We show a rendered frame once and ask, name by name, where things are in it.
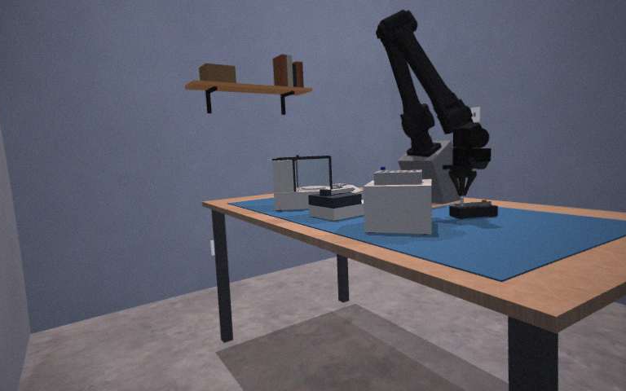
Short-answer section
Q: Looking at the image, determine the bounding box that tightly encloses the blue bench mat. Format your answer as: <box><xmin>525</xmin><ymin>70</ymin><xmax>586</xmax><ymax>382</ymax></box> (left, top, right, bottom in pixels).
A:
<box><xmin>228</xmin><ymin>197</ymin><xmax>626</xmax><ymax>282</ymax></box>

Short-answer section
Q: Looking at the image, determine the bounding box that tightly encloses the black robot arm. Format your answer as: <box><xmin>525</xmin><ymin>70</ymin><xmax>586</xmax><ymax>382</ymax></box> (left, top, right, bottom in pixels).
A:
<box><xmin>376</xmin><ymin>10</ymin><xmax>491</xmax><ymax>169</ymax></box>

